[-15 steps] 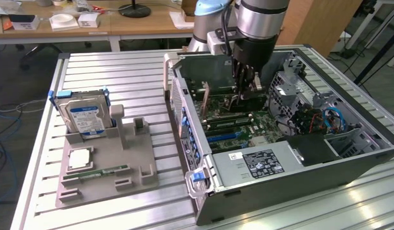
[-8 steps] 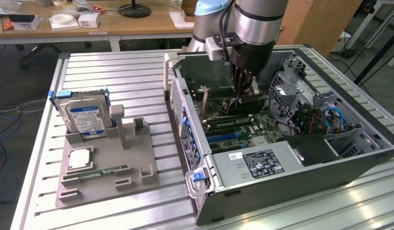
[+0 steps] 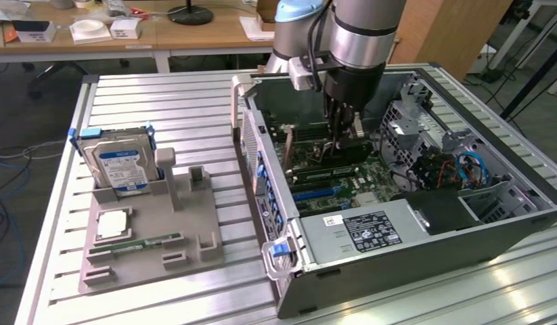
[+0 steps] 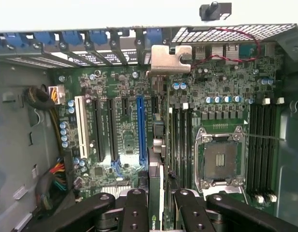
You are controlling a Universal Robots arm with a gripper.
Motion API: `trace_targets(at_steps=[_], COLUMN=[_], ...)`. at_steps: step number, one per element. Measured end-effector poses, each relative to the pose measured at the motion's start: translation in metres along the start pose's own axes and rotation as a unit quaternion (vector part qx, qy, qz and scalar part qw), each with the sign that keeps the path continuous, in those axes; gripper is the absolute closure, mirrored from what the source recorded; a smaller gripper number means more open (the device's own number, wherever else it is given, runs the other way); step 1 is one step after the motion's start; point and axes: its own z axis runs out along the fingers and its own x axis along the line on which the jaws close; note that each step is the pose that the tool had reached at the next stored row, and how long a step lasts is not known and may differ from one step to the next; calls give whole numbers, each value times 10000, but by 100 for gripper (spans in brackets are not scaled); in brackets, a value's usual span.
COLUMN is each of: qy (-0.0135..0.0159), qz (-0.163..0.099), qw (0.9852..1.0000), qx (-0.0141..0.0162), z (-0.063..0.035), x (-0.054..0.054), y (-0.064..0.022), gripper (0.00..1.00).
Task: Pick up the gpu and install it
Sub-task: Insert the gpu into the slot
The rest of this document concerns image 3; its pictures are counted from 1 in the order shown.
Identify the blue case latch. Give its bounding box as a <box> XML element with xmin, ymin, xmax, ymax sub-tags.
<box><xmin>268</xmin><ymin>244</ymin><xmax>291</xmax><ymax>261</ymax></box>

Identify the black office chair base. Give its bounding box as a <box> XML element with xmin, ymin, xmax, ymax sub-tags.
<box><xmin>27</xmin><ymin>62</ymin><xmax>90</xmax><ymax>101</ymax></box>

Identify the black round lamp base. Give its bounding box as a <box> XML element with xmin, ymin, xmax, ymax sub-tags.
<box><xmin>167</xmin><ymin>0</ymin><xmax>215</xmax><ymax>26</ymax></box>

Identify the grey metal drive bay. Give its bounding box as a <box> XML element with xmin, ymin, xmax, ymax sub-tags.
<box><xmin>456</xmin><ymin>181</ymin><xmax>539</xmax><ymax>224</ymax></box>

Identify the black and red wire bundle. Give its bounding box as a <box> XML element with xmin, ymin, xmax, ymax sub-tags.
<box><xmin>416</xmin><ymin>154</ymin><xmax>460</xmax><ymax>190</ymax></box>

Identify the wooden cabinet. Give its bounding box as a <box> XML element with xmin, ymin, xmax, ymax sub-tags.
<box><xmin>388</xmin><ymin>0</ymin><xmax>513</xmax><ymax>82</ymax></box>

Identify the white box with round ring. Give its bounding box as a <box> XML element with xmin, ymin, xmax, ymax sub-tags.
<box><xmin>68</xmin><ymin>19</ymin><xmax>114</xmax><ymax>45</ymax></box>

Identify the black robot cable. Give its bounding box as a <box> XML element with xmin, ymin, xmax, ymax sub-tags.
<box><xmin>307</xmin><ymin>0</ymin><xmax>337</xmax><ymax>93</ymax></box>

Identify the white floor cable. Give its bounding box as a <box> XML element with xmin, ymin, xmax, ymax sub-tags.
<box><xmin>0</xmin><ymin>140</ymin><xmax>67</xmax><ymax>160</ymax></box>

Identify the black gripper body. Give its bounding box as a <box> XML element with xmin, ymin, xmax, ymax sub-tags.
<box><xmin>322</xmin><ymin>64</ymin><xmax>388</xmax><ymax>111</ymax></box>

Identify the perforated metal disk bay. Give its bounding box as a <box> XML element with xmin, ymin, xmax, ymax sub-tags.
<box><xmin>380</xmin><ymin>100</ymin><xmax>447</xmax><ymax>170</ymax></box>

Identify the hard disk in blue carrier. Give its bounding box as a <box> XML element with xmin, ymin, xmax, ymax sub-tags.
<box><xmin>68</xmin><ymin>121</ymin><xmax>164</xmax><ymax>199</ymax></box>

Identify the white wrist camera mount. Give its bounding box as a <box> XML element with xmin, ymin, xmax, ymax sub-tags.
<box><xmin>290</xmin><ymin>50</ymin><xmax>336</xmax><ymax>91</ymax></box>

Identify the blue disk wire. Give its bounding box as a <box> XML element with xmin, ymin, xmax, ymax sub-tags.
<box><xmin>456</xmin><ymin>151</ymin><xmax>489</xmax><ymax>190</ymax></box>

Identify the black graphics card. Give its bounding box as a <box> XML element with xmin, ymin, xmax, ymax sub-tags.
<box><xmin>282</xmin><ymin>113</ymin><xmax>377</xmax><ymax>172</ymax></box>

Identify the grey power supply unit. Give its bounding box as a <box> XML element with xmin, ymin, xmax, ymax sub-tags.
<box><xmin>300</xmin><ymin>198</ymin><xmax>431</xmax><ymax>267</ymax></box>

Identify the blue expansion slot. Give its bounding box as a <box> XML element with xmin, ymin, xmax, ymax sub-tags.
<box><xmin>294</xmin><ymin>188</ymin><xmax>349</xmax><ymax>202</ymax></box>

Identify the silver CPU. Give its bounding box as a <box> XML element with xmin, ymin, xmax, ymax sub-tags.
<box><xmin>96</xmin><ymin>211</ymin><xmax>131</xmax><ymax>240</ymax></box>

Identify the white box with black lid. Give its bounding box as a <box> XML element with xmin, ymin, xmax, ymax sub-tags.
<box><xmin>11</xmin><ymin>20</ymin><xmax>58</xmax><ymax>43</ymax></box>

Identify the wooden desk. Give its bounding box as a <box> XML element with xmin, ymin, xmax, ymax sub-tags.
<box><xmin>0</xmin><ymin>0</ymin><xmax>404</xmax><ymax>74</ymax></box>

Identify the green motherboard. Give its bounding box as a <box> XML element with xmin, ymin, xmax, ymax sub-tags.
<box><xmin>262</xmin><ymin>111</ymin><xmax>401</xmax><ymax>217</ymax></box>

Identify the green RAM stick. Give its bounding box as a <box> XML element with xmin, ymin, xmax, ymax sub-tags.
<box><xmin>88</xmin><ymin>233</ymin><xmax>183</xmax><ymax>255</ymax></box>

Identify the white paper stack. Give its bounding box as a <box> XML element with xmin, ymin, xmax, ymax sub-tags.
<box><xmin>240</xmin><ymin>15</ymin><xmax>278</xmax><ymax>42</ymax></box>

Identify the grey printed parts rack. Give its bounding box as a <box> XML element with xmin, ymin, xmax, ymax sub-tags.
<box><xmin>78</xmin><ymin>146</ymin><xmax>228</xmax><ymax>295</ymax></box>

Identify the small white labelled box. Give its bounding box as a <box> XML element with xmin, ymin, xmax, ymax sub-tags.
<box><xmin>108</xmin><ymin>18</ymin><xmax>143</xmax><ymax>40</ymax></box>

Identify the black installed RAM stick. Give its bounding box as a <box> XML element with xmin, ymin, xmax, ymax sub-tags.
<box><xmin>294</xmin><ymin>164</ymin><xmax>357</xmax><ymax>182</ymax></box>

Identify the open grey PC case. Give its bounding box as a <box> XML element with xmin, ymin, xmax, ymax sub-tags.
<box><xmin>231</xmin><ymin>62</ymin><xmax>557</xmax><ymax>321</ymax></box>

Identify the blue floor cable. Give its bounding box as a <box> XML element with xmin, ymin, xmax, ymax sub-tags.
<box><xmin>0</xmin><ymin>152</ymin><xmax>34</xmax><ymax>292</ymax></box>

